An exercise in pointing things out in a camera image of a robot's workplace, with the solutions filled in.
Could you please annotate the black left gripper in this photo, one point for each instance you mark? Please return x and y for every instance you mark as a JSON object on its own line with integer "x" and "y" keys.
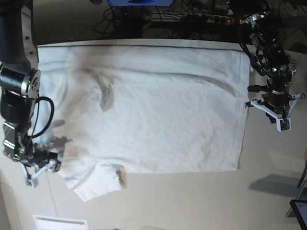
{"x": 278, "y": 110}

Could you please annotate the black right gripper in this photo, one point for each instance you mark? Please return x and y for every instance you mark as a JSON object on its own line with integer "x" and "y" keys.
{"x": 40, "y": 155}

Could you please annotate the white T-shirt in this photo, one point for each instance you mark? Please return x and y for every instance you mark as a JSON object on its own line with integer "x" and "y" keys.
{"x": 140, "y": 109}

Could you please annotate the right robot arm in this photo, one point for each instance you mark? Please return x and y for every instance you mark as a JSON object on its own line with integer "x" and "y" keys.
{"x": 19, "y": 88}

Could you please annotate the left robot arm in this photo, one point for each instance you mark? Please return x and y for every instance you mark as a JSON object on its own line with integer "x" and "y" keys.
{"x": 259, "y": 39}

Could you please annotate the white paper sheet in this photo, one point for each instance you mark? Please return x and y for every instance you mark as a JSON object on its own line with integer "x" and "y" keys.
{"x": 52, "y": 223}

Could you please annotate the grey tablet stand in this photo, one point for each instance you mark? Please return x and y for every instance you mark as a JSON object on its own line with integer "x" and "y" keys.
{"x": 302, "y": 195}

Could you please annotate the dark tablet screen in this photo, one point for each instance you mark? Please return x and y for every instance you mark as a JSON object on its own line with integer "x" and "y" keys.
{"x": 299, "y": 208}

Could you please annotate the black power strip red light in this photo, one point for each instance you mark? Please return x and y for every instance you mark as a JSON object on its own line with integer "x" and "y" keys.
{"x": 196, "y": 17}

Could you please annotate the blue box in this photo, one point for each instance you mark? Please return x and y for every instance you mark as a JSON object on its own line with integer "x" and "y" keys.
{"x": 140, "y": 2}

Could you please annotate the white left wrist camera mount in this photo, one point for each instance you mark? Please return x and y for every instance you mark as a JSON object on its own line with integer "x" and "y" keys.
{"x": 283, "y": 122}

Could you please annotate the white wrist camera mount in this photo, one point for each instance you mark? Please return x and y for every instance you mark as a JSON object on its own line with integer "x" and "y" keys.
{"x": 283, "y": 122}
{"x": 32, "y": 180}

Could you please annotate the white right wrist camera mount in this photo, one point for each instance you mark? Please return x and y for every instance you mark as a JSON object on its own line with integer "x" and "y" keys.
{"x": 32, "y": 180}

